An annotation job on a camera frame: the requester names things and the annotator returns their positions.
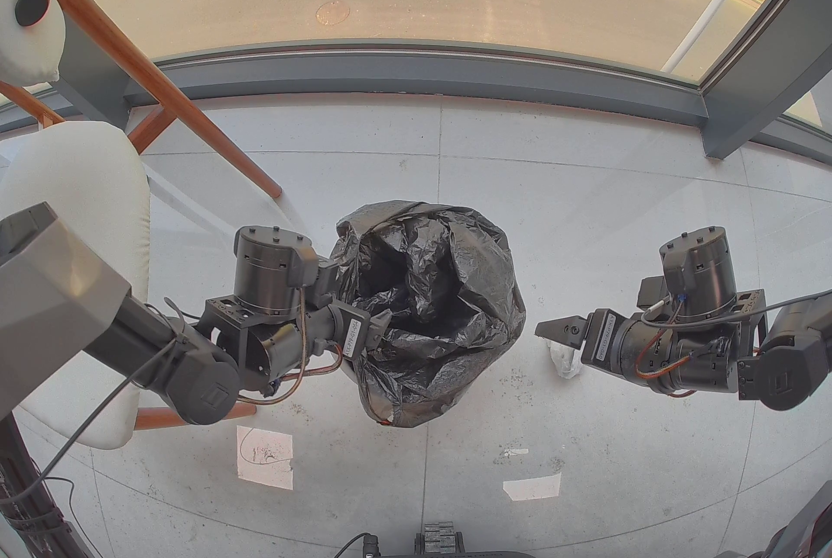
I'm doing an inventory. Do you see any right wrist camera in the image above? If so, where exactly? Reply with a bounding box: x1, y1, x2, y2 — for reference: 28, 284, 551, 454
638, 275, 673, 312

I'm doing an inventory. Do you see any white plastic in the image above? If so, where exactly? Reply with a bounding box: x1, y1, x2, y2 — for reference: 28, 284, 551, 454
548, 340, 584, 381

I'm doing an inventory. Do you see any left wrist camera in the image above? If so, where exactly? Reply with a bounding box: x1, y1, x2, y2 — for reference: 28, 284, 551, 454
316, 260, 341, 309

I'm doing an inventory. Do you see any black cable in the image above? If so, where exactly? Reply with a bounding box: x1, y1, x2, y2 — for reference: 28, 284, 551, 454
0, 298, 196, 517
335, 532, 379, 558
640, 292, 832, 328

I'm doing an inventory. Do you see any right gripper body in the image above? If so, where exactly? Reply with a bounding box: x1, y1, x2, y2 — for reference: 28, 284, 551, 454
580, 310, 681, 394

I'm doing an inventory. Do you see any white cushioned wooden chair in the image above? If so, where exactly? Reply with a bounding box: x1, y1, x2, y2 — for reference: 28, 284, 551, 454
0, 0, 284, 452

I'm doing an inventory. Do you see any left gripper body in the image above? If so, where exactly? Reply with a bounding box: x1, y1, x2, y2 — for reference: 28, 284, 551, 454
304, 302, 373, 364

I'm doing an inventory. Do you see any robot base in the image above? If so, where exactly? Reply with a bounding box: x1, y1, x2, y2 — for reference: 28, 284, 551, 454
390, 522, 535, 558

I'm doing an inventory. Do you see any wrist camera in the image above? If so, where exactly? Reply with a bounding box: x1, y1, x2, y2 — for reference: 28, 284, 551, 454
638, 275, 673, 312
316, 260, 341, 309

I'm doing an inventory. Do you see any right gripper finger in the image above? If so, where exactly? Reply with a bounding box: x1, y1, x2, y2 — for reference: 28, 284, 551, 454
534, 314, 590, 350

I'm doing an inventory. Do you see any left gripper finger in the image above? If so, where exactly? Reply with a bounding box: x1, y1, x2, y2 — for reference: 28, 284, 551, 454
368, 311, 393, 350

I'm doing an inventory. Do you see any black plastic bag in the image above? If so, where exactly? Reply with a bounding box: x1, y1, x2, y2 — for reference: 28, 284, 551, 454
328, 201, 527, 429

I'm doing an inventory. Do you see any window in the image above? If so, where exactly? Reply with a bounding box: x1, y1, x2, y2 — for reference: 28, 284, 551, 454
0, 0, 832, 161

